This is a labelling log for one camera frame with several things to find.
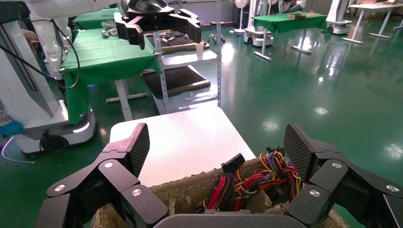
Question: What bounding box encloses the black hanging cable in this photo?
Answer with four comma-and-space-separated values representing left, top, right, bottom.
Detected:
0, 19, 81, 90

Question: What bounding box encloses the grey metal shelf rack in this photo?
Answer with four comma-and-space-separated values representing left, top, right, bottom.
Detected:
141, 0, 222, 115

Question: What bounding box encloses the green cloth table with box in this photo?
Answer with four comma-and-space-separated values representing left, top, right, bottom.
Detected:
252, 12, 329, 62

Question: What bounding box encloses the large green cloth table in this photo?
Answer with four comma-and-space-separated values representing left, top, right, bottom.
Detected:
61, 28, 163, 125

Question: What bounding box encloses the white wheeled robot body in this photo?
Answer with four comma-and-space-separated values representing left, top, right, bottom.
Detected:
0, 17, 98, 155

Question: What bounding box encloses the wheeled stool base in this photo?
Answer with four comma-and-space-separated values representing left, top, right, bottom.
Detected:
208, 20, 226, 44

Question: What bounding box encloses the white standing fan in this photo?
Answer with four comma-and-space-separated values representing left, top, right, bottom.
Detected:
229, 0, 249, 34

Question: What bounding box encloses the white robot with column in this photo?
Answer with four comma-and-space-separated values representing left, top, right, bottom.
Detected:
325, 0, 354, 35

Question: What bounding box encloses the flat brown cardboard box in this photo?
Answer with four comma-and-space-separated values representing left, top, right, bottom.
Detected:
287, 12, 319, 20

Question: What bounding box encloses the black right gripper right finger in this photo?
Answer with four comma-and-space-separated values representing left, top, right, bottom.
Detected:
283, 123, 403, 228

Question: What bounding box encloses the brown pulp cardboard divider box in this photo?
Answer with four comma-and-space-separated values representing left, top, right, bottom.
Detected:
91, 157, 348, 228

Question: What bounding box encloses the white desk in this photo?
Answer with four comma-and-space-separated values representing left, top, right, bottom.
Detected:
341, 1, 403, 45

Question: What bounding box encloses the black shelf mat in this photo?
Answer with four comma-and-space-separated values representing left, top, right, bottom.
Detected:
146, 30, 211, 55
141, 65, 211, 99

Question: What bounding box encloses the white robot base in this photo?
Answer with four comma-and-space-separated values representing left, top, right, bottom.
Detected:
243, 26, 275, 48

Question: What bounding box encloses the power supply with coloured cables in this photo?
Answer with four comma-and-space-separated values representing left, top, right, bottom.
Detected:
196, 146, 306, 216

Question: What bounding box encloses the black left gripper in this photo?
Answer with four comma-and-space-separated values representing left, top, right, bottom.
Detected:
114, 0, 202, 50

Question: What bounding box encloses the white floor cable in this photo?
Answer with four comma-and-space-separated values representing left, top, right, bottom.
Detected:
0, 136, 36, 165

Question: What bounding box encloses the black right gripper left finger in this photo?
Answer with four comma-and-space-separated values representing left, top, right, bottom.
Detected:
34, 123, 169, 228

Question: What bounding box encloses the blue bag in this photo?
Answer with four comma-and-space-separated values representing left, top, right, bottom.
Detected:
0, 121, 25, 138

